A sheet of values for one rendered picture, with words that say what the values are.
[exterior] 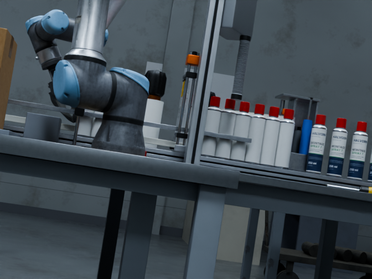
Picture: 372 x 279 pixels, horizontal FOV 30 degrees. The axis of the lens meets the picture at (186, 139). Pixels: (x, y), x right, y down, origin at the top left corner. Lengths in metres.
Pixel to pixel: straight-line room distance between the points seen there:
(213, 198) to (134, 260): 0.28
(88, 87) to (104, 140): 0.16
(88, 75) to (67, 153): 0.40
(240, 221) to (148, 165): 6.09
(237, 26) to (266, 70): 7.64
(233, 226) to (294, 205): 5.79
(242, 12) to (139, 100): 0.54
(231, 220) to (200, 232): 6.01
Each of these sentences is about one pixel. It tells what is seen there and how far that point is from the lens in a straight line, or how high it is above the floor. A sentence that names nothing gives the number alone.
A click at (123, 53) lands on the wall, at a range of 9.68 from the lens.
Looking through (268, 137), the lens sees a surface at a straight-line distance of 2.37.
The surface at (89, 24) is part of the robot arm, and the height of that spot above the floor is 1.17.
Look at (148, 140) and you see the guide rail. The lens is 2.35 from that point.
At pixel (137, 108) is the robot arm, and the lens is 1.91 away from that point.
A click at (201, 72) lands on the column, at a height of 1.13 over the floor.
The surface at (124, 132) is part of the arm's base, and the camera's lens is 1.89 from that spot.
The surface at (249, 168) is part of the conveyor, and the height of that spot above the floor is 0.86.
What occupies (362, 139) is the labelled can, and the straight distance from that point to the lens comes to 2.47.
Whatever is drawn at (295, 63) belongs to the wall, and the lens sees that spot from 10.00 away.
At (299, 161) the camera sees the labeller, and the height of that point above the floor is 0.91.
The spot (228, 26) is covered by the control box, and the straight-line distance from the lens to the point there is 2.22.
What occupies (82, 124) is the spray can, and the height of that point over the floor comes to 0.92.
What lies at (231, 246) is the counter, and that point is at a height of 0.16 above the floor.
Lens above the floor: 0.79
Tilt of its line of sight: 3 degrees up
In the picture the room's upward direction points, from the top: 9 degrees clockwise
